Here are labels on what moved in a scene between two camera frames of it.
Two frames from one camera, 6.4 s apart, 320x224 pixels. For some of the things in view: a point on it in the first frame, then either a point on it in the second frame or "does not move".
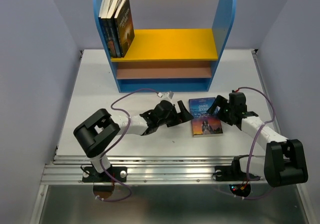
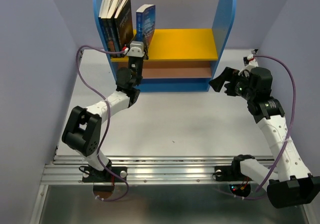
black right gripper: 220,101 → 217,82
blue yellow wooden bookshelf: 179,60 does not move
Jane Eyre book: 203,123 → 145,23
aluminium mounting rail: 144,169 does not move
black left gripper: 186,115 → 145,51
